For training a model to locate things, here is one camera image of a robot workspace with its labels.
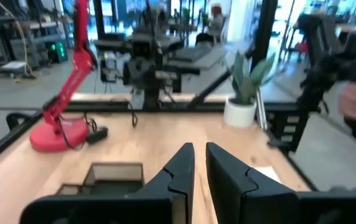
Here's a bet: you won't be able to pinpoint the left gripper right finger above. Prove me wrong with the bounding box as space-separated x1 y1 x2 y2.
205 141 356 224

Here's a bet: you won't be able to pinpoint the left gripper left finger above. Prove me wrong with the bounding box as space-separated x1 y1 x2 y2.
19 142 196 224

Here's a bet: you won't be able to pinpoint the black mesh desk organizer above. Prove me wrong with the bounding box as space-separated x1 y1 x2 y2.
55 161 145 197

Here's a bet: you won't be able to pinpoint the black lamp power adapter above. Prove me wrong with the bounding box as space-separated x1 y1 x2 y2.
86 126 110 145

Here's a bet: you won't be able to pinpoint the black device green lights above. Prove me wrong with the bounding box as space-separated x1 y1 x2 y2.
45 39 69 64

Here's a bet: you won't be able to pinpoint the green plant in white pot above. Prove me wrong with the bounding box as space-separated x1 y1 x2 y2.
222 50 277 129

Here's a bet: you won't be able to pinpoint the red desk lamp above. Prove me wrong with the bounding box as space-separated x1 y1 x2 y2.
29 0 98 153

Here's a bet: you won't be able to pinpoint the black metal table frame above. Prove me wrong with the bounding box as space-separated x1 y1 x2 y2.
0 0 319 191

